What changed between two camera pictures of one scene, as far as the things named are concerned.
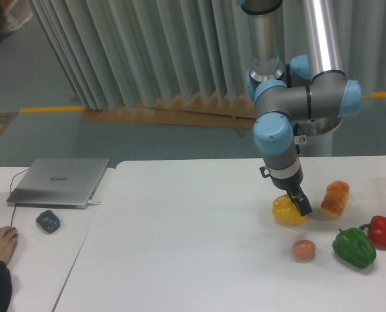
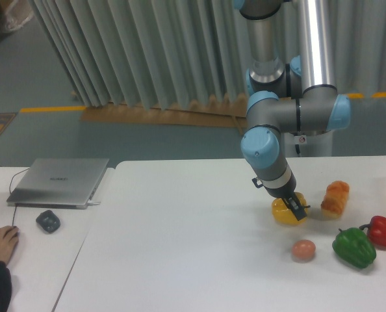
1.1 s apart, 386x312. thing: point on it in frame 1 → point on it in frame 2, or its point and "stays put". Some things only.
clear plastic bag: x=18 y=13 stays put
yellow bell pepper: x=285 y=212 stays put
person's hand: x=0 y=243 stays put
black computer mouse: x=15 y=243 → x=17 y=234
